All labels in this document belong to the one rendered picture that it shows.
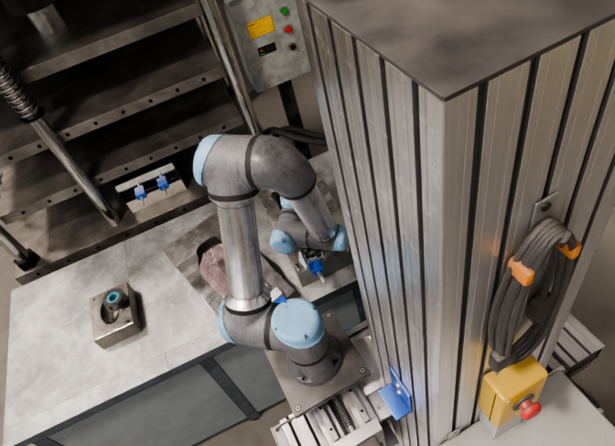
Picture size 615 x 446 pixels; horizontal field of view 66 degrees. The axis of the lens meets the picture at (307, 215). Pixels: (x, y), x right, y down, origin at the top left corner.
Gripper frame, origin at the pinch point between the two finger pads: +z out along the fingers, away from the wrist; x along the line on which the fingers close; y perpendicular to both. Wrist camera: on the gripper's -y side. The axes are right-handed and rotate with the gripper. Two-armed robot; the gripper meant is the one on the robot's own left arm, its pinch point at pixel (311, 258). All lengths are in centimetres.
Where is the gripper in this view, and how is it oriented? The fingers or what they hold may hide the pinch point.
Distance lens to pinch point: 167.0
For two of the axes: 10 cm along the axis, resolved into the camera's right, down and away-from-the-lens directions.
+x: 9.0, -4.1, 1.2
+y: 3.8, 6.4, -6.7
